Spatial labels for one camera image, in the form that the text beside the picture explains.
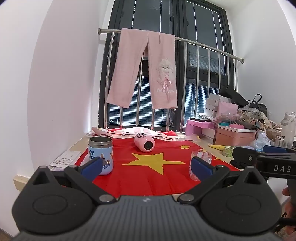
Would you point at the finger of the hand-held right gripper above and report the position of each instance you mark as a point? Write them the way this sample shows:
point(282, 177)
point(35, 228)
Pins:
point(245, 158)
point(275, 149)

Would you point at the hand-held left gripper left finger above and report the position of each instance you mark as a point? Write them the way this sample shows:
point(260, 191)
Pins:
point(92, 167)

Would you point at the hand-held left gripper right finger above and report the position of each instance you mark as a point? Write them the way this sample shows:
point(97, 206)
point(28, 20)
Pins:
point(200, 169)

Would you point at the pink cup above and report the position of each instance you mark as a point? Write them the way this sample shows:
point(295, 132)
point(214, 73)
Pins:
point(142, 140)

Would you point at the clear glass cup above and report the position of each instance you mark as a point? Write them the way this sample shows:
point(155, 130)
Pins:
point(204, 155)

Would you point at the blue cartoon thermos cup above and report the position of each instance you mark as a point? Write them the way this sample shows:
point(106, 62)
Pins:
point(99, 150)

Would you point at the person's right hand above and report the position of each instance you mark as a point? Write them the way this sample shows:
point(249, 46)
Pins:
point(285, 191)

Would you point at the small glass jar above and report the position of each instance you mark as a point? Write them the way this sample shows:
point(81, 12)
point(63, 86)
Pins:
point(279, 140)

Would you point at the white plastic bag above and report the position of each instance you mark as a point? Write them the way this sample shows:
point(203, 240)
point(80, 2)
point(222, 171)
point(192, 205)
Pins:
point(261, 141)

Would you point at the roll of tape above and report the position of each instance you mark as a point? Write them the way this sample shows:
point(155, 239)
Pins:
point(227, 151)

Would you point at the large pink box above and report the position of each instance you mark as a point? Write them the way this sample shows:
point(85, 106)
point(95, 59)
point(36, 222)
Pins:
point(233, 137)

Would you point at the clear water bottle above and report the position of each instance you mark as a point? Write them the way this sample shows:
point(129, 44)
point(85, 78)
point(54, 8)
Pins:
point(289, 125)

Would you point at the yellow cone wrapper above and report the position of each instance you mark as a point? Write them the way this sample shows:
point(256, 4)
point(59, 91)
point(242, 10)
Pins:
point(216, 146)

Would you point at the white sticker sheet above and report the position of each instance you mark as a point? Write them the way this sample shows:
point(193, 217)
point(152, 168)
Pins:
point(66, 158)

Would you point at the teal flat box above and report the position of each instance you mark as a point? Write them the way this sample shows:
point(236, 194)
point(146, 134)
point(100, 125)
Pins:
point(233, 129)

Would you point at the patterned tote bag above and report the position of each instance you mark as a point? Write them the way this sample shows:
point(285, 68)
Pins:
point(254, 115)

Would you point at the small pink box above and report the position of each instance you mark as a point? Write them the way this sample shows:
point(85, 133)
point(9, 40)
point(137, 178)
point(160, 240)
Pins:
point(196, 128)

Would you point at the black handbag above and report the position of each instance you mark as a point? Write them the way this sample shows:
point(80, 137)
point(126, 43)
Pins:
point(259, 105)

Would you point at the black flat case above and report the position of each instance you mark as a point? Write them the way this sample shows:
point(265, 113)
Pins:
point(200, 119)

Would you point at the red flag with yellow stars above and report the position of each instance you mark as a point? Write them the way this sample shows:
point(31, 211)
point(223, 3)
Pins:
point(143, 176)

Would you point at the pink and white clothes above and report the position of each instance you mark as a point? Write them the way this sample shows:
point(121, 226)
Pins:
point(129, 131)

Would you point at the pink paper bag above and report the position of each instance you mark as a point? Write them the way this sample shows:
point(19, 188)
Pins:
point(227, 108)

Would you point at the stack of white boxes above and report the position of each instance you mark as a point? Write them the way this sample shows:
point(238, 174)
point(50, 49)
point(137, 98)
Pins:
point(212, 105)

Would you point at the black angular object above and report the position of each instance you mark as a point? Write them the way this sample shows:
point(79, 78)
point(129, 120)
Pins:
point(231, 93)

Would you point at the pink pants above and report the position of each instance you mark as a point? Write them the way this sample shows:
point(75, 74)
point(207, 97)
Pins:
point(124, 69)

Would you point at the metal window railing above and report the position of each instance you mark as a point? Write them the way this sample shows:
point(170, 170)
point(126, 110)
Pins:
point(112, 51)

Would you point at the black window frame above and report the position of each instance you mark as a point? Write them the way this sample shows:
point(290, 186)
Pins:
point(179, 23)

